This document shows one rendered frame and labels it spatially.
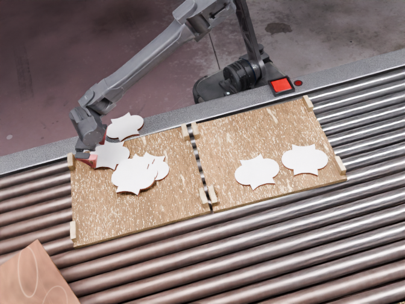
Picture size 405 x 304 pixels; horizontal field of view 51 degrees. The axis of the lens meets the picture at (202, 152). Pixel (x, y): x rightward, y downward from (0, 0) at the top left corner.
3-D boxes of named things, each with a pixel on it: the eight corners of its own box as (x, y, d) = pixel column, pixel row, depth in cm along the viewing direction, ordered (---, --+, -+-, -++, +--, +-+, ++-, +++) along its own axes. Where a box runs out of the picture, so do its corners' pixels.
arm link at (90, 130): (109, 101, 132) (90, 87, 125) (125, 123, 125) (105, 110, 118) (83, 127, 133) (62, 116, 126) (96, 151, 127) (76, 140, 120)
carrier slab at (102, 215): (70, 158, 147) (69, 155, 145) (187, 128, 148) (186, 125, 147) (75, 249, 125) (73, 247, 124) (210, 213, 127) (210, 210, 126)
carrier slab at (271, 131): (191, 128, 148) (190, 125, 147) (305, 100, 150) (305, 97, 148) (213, 213, 127) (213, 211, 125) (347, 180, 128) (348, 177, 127)
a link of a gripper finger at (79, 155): (108, 155, 142) (100, 137, 134) (102, 173, 137) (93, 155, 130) (88, 155, 143) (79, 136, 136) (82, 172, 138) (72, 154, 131)
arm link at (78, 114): (82, 101, 128) (65, 108, 127) (91, 114, 124) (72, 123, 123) (90, 116, 133) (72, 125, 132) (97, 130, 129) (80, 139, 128)
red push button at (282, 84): (270, 84, 157) (270, 81, 156) (285, 80, 157) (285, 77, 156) (276, 95, 153) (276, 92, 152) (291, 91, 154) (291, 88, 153)
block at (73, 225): (72, 226, 128) (69, 221, 126) (78, 224, 128) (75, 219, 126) (73, 243, 124) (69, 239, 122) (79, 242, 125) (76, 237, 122)
